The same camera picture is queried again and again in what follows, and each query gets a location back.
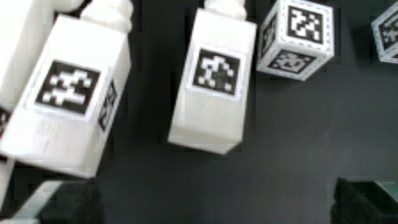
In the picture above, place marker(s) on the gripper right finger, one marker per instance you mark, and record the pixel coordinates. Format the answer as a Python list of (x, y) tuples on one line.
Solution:
[(365, 202)]

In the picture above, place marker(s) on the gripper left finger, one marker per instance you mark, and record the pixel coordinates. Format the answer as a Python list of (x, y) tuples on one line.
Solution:
[(65, 203)]

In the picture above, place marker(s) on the white chair leg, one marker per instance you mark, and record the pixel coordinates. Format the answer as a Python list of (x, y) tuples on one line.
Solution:
[(209, 118), (61, 121)]

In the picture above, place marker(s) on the tagged white cube left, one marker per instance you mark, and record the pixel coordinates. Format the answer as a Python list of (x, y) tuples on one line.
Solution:
[(296, 42)]

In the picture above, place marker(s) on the tagged white cube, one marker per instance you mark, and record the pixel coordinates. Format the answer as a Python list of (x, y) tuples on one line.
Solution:
[(296, 42), (385, 26)]

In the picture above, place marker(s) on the tagged white cube right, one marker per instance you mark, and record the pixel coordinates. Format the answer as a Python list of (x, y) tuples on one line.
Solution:
[(385, 26)]

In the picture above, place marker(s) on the white chair back frame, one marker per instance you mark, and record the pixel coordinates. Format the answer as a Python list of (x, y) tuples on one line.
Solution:
[(28, 16)]

